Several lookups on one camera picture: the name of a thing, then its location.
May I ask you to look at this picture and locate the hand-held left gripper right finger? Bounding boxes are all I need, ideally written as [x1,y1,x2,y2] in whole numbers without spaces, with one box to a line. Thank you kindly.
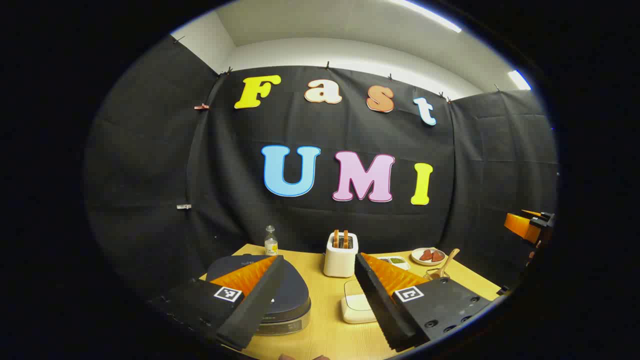
[354,252,494,354]

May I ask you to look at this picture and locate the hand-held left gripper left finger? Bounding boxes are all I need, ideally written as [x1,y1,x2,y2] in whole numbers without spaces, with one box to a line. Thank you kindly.
[149,255,286,351]

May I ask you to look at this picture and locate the white rice container clear lid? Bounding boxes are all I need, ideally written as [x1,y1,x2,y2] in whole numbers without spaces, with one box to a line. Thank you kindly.
[341,279,378,325]

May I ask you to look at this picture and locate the dark grey rice cooker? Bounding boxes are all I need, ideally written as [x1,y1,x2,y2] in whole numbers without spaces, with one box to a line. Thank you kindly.
[206,254,312,337]

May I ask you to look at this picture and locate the wooden spoon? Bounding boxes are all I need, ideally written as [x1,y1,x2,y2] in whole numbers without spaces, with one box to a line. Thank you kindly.
[431,248,461,280]

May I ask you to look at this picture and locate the white divided grain tray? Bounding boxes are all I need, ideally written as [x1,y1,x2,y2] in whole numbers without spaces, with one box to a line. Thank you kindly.
[377,256,411,271]

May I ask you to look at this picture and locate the white toaster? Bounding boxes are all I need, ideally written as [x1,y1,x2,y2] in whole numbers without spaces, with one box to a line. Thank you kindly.
[323,231,359,278]

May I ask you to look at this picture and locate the round white plate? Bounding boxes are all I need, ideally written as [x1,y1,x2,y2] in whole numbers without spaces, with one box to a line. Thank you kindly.
[411,247,447,266]

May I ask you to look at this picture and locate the small glass bottle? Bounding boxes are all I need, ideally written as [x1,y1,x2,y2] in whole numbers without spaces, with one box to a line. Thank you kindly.
[264,225,279,257]

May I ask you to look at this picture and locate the black backdrop cloth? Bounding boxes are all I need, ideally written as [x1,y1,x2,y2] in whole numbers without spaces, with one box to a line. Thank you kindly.
[84,35,559,301]

